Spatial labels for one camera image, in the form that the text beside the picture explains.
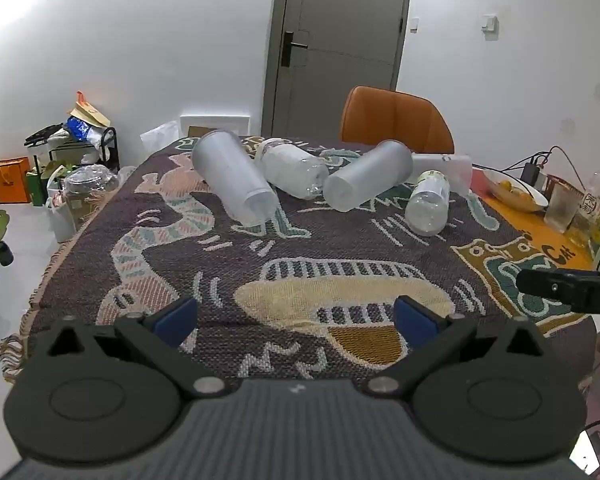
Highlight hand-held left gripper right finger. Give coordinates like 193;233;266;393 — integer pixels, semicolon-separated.
362;295;557;402

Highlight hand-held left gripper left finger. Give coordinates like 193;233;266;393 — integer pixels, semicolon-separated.
34;297;232;402

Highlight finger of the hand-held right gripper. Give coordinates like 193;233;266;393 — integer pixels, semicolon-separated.
516;268;600;315

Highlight short frosted plastic cup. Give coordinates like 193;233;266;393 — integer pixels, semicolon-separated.
322;140;414;214

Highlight tall frosted plastic cup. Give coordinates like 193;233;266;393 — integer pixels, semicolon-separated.
191;129;281;227

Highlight white plastic cup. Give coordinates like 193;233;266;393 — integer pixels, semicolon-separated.
411;153;474;194

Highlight orange table mat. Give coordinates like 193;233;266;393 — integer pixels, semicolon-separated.
480;192;596;272

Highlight clear drinking glass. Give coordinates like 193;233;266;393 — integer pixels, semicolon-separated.
544;182;586;234

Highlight clear bottle white label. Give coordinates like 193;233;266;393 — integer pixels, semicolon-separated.
573;157;600;252

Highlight white bowl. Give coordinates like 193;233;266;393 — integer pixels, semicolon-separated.
482;167;551;214

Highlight printed woven blanket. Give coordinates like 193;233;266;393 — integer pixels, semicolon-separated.
0;134;599;387

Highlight yellow fruit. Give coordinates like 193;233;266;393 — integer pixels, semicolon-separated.
499;180;537;207

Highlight small green label bottle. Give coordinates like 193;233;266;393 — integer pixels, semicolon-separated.
404;170;451;237

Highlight black power adapter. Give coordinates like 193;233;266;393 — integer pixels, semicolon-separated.
522;161;547;187

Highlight clear plastic container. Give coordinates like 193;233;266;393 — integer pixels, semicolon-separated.
64;164;120;197

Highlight white card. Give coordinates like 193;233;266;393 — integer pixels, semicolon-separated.
569;430;600;476

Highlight black storage rack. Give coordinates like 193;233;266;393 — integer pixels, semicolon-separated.
24;126;120;177

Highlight clear plastic bottle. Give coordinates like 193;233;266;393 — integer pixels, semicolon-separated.
254;138;330;201

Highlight green box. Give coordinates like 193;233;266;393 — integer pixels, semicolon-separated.
26;170;48;207

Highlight white flat board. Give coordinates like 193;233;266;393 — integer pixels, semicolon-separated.
179;114;251;139

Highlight orange chair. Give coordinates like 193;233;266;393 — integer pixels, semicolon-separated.
340;85;455;155

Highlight blue white plastic bag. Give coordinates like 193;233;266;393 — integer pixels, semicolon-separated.
64;116;103;151

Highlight orange box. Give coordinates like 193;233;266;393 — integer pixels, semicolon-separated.
0;157;32;204

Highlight brown paper bag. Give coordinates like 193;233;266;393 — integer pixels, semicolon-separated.
67;91;112;129

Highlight grey door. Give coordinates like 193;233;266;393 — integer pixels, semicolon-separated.
261;0;414;139

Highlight black cable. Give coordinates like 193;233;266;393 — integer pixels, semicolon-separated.
472;145;600;172

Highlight black door handle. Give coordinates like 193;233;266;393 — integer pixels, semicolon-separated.
280;31;309;68

